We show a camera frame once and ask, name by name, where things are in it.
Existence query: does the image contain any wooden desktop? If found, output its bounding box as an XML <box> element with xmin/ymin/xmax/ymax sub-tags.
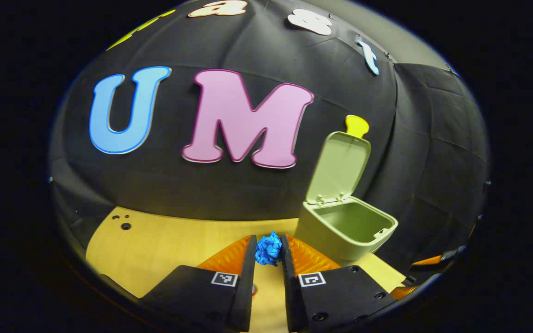
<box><xmin>85</xmin><ymin>207</ymin><xmax>408</xmax><ymax>333</ymax></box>

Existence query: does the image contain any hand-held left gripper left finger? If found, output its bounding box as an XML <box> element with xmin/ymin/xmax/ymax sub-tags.
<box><xmin>139</xmin><ymin>234</ymin><xmax>258</xmax><ymax>333</ymax></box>

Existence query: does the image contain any green desktop garbage bin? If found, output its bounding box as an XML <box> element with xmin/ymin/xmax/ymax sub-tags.
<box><xmin>294</xmin><ymin>131</ymin><xmax>399</xmax><ymax>266</ymax></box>

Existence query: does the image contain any blue paper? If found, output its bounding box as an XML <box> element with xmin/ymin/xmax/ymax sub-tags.
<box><xmin>255</xmin><ymin>232</ymin><xmax>283</xmax><ymax>266</ymax></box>

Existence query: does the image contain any black backdrop cloth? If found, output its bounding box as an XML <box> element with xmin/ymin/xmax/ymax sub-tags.
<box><xmin>49</xmin><ymin>0</ymin><xmax>491</xmax><ymax>296</ymax></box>

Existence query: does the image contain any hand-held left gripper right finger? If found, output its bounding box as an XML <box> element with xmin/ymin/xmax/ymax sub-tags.
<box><xmin>280</xmin><ymin>234</ymin><xmax>399</xmax><ymax>333</ymax></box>

